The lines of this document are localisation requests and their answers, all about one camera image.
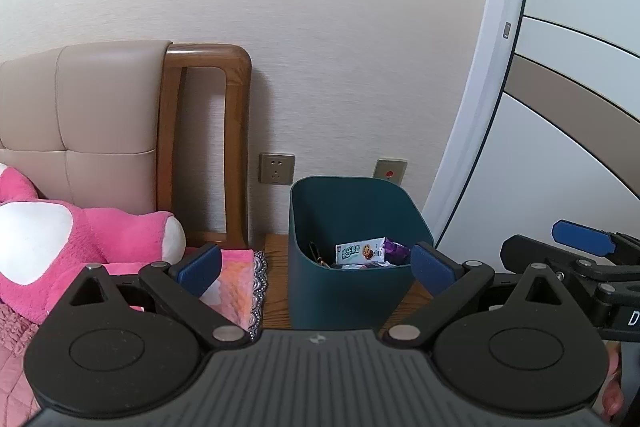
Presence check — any person's right hand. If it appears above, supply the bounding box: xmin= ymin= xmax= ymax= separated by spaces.
xmin=601 ymin=343 xmax=624 ymax=421

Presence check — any purple snack wrapper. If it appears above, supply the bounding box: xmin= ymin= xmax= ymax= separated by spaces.
xmin=383 ymin=239 xmax=411 ymax=265

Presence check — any beige padded headboard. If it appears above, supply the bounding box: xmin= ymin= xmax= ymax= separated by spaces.
xmin=1 ymin=41 xmax=168 ymax=215

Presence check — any pink plush bear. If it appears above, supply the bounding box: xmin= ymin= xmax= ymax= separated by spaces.
xmin=1 ymin=165 xmax=186 ymax=324

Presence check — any pink patterned blanket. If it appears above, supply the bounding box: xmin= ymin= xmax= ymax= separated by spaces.
xmin=104 ymin=239 xmax=267 ymax=338

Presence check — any wall switch with red dot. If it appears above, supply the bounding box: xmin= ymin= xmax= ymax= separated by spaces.
xmin=373 ymin=158 xmax=408 ymax=185

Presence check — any white cookie package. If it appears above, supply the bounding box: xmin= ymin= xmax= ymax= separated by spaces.
xmin=335 ymin=237 xmax=385 ymax=265

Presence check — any teal plastic trash bin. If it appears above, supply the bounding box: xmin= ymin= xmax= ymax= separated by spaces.
xmin=288 ymin=176 xmax=433 ymax=329

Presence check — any wall power socket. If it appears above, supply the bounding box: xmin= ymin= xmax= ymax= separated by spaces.
xmin=258 ymin=153 xmax=295 ymax=185

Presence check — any white wardrobe door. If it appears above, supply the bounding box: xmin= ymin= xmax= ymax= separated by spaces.
xmin=423 ymin=0 xmax=639 ymax=265

